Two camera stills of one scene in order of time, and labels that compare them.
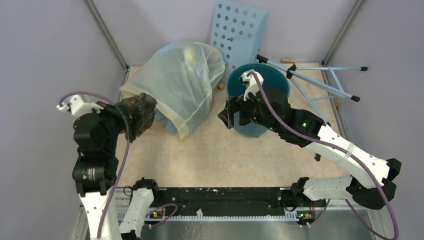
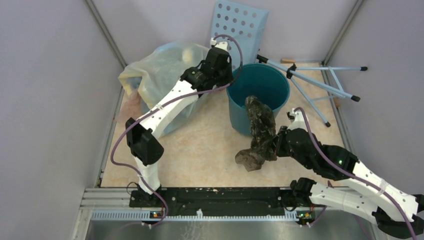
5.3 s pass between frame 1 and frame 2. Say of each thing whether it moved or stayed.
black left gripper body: moved
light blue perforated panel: stayed
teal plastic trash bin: stayed
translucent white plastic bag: moved
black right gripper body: moved
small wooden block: stayed
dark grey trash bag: moved
